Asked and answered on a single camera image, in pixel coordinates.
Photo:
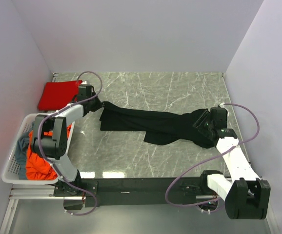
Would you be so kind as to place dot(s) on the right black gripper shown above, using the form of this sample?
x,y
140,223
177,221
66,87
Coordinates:
x,y
199,124

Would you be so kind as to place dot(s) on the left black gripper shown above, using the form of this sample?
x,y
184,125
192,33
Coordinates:
x,y
99,105

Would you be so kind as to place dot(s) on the black t shirt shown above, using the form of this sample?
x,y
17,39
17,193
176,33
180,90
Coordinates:
x,y
161,128

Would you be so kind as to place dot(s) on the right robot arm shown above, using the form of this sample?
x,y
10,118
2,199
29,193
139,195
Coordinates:
x,y
245,194

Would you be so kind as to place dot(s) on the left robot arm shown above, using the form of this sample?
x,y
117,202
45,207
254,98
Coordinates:
x,y
44,125

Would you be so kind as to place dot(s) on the folded red t shirt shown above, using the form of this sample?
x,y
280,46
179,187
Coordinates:
x,y
57,95

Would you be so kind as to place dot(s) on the grey blue t shirt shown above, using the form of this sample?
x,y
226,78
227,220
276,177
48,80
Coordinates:
x,y
20,152

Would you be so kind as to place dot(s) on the orange t shirt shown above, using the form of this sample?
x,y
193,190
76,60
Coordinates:
x,y
37,168

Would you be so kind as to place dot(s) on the black base beam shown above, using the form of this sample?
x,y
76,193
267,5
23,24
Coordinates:
x,y
143,191

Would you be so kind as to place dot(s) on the white plastic laundry basket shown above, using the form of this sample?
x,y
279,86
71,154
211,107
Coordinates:
x,y
11,161

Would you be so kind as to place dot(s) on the aluminium frame rail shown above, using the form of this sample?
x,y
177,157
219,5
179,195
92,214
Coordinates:
x,y
32,192

